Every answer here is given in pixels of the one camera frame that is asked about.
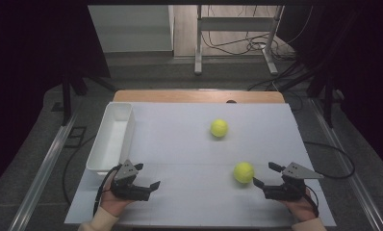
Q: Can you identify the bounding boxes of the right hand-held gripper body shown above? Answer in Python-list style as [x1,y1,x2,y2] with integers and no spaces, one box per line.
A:
[262,161,325,202]

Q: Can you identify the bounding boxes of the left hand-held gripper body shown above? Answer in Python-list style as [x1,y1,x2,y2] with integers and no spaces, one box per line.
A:
[110,159,151,202]

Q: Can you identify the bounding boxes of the yellow tennis ball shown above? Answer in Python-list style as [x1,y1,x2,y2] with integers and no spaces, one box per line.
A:
[233,161,256,185]
[210,118,230,139]

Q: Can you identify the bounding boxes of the white plastic bin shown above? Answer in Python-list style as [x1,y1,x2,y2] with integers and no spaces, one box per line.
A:
[86,101,137,177]

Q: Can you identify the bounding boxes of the person's left hand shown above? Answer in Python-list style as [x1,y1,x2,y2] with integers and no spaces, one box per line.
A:
[99,174,135,218]

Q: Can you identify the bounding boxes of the person's right hand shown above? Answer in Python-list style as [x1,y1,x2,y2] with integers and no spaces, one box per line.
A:
[280,188,319,223]

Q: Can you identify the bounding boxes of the white table mat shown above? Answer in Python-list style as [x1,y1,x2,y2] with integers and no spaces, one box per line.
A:
[64,101,338,228]

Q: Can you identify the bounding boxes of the black metal stand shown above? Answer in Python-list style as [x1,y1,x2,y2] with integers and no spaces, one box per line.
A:
[50,57,118,127]
[275,61,345,129]

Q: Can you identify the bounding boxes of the wooden table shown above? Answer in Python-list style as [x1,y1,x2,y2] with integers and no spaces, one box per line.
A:
[112,90,287,104]

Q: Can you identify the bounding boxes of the dark curtain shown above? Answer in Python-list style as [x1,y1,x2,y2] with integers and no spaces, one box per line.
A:
[0,0,111,194]
[277,0,383,178]

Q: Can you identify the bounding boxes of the white cabinet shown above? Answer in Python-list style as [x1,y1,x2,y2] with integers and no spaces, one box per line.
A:
[87,4,175,54]

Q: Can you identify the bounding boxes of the right hand-held gripper cable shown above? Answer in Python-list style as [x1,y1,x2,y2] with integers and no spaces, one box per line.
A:
[304,184,320,218]

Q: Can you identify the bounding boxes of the metal floor rail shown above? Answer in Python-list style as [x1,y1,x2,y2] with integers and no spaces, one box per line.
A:
[8,114,80,231]
[309,97,383,231]

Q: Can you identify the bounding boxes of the black looped floor cable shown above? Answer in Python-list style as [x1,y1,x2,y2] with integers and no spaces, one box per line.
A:
[302,141,357,180]

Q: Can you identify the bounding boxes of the black thin floor cable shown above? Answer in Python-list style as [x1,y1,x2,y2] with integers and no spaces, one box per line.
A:
[62,134,98,206]

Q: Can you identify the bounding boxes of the tangle of floor cables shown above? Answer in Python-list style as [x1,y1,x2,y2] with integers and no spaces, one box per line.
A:
[200,4,315,63]

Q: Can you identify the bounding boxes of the white metal desk frame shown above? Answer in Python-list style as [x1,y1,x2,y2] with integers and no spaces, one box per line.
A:
[193,4,286,77]

